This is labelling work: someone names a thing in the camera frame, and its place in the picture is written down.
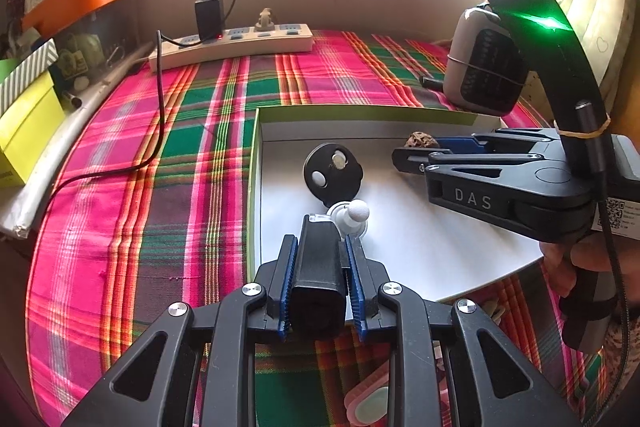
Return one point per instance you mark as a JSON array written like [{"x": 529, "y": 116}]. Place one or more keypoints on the white knob plug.
[{"x": 357, "y": 212}]

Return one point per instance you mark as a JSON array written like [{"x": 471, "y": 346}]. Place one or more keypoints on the green and white cardboard box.
[{"x": 400, "y": 247}]

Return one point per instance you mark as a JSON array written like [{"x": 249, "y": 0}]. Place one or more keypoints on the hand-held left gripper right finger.
[{"x": 356, "y": 287}]

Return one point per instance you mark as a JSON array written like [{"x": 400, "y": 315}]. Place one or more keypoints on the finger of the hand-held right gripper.
[
  {"x": 460, "y": 144},
  {"x": 415, "y": 159}
]

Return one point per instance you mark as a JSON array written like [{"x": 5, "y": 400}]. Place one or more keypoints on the dark green box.
[{"x": 7, "y": 68}]

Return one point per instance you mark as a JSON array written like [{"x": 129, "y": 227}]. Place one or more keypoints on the person's right hand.
[{"x": 560, "y": 267}]

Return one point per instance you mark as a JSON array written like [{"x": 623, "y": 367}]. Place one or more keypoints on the pink plastic clip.
[{"x": 365, "y": 402}]

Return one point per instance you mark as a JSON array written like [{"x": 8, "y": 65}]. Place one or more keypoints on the beige plug adapter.
[{"x": 265, "y": 21}]

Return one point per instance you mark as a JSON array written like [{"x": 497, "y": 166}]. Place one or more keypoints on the black rectangular device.
[{"x": 317, "y": 277}]

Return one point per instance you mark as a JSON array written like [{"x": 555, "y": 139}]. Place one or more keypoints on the black charger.
[{"x": 207, "y": 19}]

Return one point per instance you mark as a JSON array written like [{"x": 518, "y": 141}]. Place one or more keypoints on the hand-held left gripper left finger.
[{"x": 285, "y": 287}]

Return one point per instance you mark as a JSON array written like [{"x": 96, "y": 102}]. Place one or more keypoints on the beige power strip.
[{"x": 260, "y": 44}]

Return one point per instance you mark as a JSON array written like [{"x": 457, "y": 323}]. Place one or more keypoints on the grey small heater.
[{"x": 480, "y": 72}]

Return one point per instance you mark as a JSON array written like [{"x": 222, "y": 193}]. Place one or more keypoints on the yellow green box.
[{"x": 25, "y": 132}]

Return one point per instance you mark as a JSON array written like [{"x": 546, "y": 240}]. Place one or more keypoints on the green white striped box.
[{"x": 30, "y": 72}]

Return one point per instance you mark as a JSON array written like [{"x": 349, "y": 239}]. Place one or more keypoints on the black key fob remote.
[{"x": 345, "y": 184}]

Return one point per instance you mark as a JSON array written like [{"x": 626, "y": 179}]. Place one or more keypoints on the brown walnut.
[{"x": 420, "y": 141}]

